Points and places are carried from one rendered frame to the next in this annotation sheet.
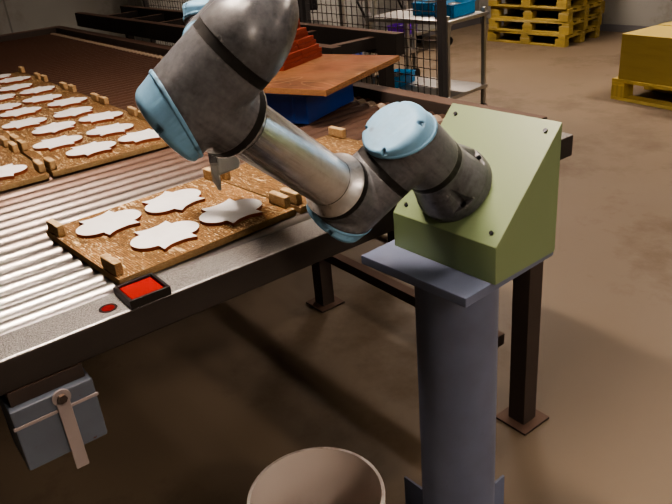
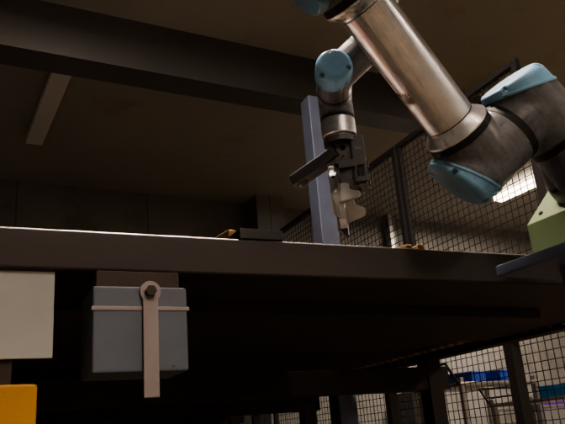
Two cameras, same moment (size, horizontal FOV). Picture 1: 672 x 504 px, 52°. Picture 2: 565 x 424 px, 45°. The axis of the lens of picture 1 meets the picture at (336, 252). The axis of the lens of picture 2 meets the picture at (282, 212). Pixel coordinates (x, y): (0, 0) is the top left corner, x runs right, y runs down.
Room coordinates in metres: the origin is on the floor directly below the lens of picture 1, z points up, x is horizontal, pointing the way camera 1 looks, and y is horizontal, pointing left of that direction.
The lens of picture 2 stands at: (0.02, 0.11, 0.60)
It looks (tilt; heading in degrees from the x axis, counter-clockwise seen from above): 19 degrees up; 10
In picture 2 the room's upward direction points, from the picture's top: 5 degrees counter-clockwise
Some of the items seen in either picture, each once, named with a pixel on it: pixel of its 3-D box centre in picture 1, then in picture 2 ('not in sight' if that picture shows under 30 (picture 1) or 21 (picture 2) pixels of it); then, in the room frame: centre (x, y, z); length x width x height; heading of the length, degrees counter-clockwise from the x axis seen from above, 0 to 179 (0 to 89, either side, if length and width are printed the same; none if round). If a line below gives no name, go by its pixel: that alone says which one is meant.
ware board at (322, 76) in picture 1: (299, 71); not in sight; (2.34, 0.06, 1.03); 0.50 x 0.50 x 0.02; 58
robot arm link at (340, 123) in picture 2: not in sight; (339, 132); (1.38, 0.21, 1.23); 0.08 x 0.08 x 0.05
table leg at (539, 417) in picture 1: (526, 302); not in sight; (1.73, -0.54, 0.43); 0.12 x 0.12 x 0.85; 36
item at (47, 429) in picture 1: (53, 414); (134, 336); (0.96, 0.51, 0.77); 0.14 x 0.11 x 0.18; 126
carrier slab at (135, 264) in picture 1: (170, 222); not in sight; (1.38, 0.35, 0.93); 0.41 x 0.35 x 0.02; 130
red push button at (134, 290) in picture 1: (142, 291); not in sight; (1.08, 0.35, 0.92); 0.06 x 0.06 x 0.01; 36
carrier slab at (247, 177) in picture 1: (317, 168); not in sight; (1.64, 0.03, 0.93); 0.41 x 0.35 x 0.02; 131
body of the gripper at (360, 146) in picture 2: not in sight; (346, 165); (1.38, 0.20, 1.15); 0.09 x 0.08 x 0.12; 90
